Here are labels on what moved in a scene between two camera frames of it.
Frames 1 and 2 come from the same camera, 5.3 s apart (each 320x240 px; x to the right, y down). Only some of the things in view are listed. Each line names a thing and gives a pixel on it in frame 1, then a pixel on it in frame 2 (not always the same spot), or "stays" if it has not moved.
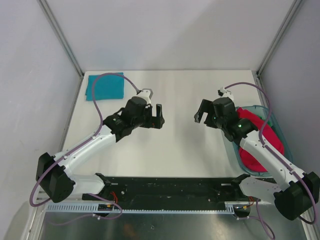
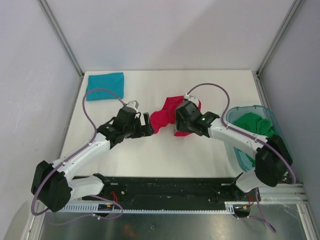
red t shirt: x=269 y=134 -> x=160 y=119
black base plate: x=172 y=190 stays
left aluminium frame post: x=61 y=39 stays
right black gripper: x=206 y=106 -> x=179 y=123
